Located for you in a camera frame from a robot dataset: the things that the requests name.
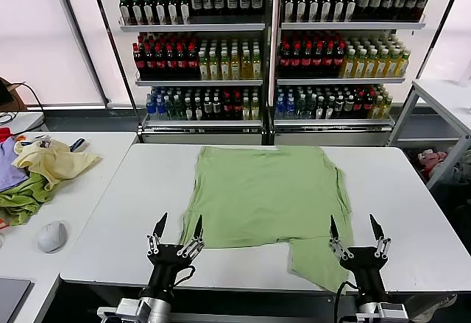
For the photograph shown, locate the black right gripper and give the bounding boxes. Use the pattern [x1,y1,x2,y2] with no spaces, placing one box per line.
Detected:
[327,213,392,297]

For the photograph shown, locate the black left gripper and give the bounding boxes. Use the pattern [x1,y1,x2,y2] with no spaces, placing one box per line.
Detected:
[146,211,205,295]

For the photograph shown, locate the light green shirt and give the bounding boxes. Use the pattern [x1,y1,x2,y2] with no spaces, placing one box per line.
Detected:
[179,145,356,297]

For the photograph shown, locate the pink red clothes pile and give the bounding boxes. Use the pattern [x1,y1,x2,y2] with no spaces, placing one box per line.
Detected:
[408,147,449,177]

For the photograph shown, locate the grey clothes pile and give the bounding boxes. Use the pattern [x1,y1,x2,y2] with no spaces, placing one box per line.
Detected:
[428,152,471,188]

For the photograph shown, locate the grey sneaker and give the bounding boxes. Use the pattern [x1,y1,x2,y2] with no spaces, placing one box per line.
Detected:
[407,293,459,323]

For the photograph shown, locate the blue water bottles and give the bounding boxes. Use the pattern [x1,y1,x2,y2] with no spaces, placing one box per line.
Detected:
[145,86,169,121]
[274,86,297,120]

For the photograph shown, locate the mixed dark drink bottles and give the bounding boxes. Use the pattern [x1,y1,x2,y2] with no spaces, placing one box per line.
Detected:
[163,86,224,121]
[294,85,355,120]

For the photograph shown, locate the yellow tea bottles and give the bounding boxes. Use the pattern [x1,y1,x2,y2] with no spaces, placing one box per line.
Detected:
[367,85,394,120]
[198,38,263,81]
[241,89,261,121]

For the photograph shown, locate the red cap cola bottles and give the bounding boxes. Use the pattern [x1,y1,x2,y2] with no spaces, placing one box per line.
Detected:
[132,32,202,80]
[351,86,377,118]
[222,88,244,121]
[277,35,347,79]

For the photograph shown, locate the white computer mouse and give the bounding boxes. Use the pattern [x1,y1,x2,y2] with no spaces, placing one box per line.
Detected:
[36,220,68,254]

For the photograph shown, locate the blue white striped cloth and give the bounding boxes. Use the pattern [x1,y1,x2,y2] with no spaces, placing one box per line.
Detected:
[68,138,90,154]

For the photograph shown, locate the pale yellow garment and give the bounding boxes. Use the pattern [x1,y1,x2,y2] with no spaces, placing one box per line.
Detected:
[12,139,102,191]

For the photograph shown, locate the white orange printed garment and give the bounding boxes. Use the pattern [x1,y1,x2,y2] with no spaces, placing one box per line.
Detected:
[13,134,53,150]

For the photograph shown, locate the green towel garment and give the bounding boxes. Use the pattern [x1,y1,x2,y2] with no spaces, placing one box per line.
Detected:
[0,171,53,227]

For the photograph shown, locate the green cap yellow bottles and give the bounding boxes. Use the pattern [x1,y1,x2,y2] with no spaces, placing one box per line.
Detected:
[338,34,411,79]

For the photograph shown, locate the purple garment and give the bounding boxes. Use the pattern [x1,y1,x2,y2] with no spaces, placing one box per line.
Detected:
[0,137,30,194]

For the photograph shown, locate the grey laptop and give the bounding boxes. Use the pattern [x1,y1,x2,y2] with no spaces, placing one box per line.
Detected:
[0,277,32,323]

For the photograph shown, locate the brown cardboard box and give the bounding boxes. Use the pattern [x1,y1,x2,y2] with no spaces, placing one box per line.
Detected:
[0,76,28,112]

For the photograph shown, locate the green cap dark bottles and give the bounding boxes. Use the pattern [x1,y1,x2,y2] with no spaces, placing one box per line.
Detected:
[280,0,358,24]
[117,0,191,26]

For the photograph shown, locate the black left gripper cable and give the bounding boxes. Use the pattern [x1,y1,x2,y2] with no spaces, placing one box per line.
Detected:
[171,263,198,288]

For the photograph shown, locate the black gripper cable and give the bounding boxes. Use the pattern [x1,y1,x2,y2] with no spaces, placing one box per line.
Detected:
[333,280,360,323]
[171,263,198,288]

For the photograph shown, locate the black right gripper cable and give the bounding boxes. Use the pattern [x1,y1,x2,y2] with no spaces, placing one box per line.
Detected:
[333,280,360,323]

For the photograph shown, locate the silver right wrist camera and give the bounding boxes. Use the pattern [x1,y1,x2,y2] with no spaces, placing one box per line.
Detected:
[377,302,410,323]

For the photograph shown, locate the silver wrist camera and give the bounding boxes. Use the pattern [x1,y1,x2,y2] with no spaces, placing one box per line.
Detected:
[377,302,410,323]
[96,297,149,323]

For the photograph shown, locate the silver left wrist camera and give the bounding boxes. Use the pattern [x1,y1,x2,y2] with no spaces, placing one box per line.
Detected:
[96,297,149,323]

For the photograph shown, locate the white metal frame table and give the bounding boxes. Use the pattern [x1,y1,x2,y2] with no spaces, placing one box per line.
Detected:
[388,78,471,191]

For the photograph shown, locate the black power cable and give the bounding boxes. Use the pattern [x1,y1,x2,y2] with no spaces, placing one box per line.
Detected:
[17,82,47,132]

